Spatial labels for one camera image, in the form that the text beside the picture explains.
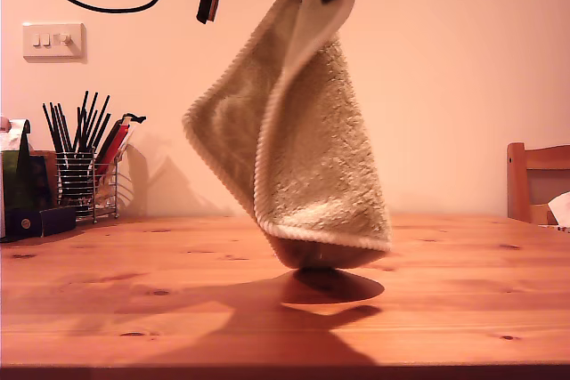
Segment cream fluffy tea towel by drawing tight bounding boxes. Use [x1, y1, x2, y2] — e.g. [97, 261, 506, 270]
[181, 0, 394, 271]

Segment black chopstick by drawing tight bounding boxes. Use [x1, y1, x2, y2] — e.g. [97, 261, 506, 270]
[72, 90, 89, 154]
[89, 94, 111, 150]
[82, 93, 99, 150]
[93, 112, 112, 150]
[56, 105, 71, 154]
[42, 102, 61, 154]

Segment red black kitchen utensil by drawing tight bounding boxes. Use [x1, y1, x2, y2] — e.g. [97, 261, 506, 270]
[94, 113, 147, 176]

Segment wooden chair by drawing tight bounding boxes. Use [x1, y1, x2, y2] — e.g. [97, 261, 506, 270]
[507, 142, 570, 225]

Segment white tissue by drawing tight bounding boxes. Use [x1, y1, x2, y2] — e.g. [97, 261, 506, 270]
[547, 191, 570, 225]

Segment green paper package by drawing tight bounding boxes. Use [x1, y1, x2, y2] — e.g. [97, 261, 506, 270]
[0, 117, 57, 232]

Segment dark navy box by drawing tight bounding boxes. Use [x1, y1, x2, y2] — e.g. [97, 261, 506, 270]
[4, 205, 77, 239]

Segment white light switch plate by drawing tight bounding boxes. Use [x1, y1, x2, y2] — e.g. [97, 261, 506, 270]
[21, 22, 87, 63]

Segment chrome wire rack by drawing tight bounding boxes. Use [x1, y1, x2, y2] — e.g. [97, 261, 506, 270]
[55, 150, 134, 224]

